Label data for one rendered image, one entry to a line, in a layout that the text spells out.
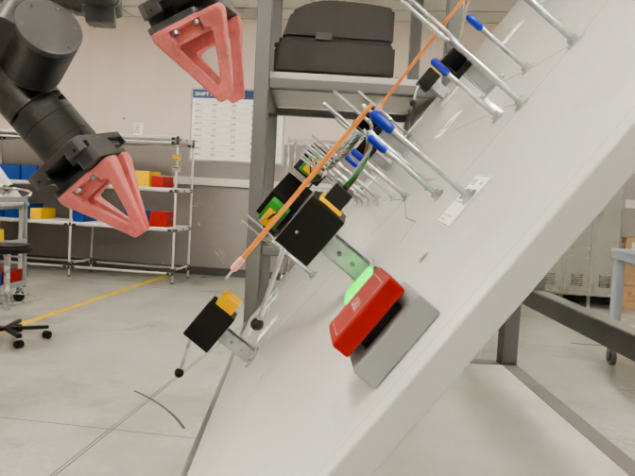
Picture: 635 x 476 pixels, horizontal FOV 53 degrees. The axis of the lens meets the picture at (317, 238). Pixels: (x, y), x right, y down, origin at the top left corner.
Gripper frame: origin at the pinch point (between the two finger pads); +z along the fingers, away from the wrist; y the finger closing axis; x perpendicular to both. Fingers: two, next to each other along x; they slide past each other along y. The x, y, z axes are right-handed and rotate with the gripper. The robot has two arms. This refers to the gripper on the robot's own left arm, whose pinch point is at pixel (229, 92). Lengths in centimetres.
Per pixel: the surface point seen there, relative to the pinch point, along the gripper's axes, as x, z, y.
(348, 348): -4.7, 18.5, -27.5
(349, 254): -3.9, 18.7, -0.6
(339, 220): -4.6, 15.2, -1.8
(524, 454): -12, 63, 30
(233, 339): 19.0, 28.1, 24.8
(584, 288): -156, 288, 666
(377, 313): -7.0, 17.4, -27.1
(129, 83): 253, -161, 781
